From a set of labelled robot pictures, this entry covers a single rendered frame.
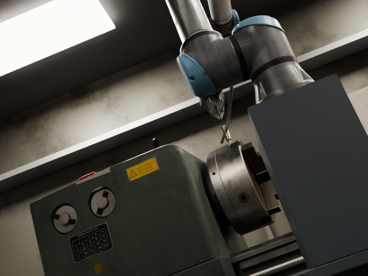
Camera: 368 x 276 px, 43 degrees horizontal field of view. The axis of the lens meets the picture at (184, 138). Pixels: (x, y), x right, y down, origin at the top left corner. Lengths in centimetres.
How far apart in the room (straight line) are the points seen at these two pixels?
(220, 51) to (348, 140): 35
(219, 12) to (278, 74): 63
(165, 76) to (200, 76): 391
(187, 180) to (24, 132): 407
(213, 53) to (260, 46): 11
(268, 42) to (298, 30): 396
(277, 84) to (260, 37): 13
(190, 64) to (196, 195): 49
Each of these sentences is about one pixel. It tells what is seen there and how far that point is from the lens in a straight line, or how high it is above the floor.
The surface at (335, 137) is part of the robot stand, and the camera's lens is 98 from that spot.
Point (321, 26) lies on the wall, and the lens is 510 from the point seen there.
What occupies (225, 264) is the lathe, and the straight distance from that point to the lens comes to 142.
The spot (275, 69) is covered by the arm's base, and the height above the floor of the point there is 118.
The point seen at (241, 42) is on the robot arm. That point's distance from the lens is 111.
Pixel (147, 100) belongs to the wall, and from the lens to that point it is 495.
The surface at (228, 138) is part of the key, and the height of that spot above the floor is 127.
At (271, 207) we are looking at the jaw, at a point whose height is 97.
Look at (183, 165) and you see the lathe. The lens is 146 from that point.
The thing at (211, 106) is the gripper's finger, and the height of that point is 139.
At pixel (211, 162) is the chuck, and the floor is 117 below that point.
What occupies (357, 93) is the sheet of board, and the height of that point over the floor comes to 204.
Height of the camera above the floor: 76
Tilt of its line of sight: 19 degrees up
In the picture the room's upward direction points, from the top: 20 degrees counter-clockwise
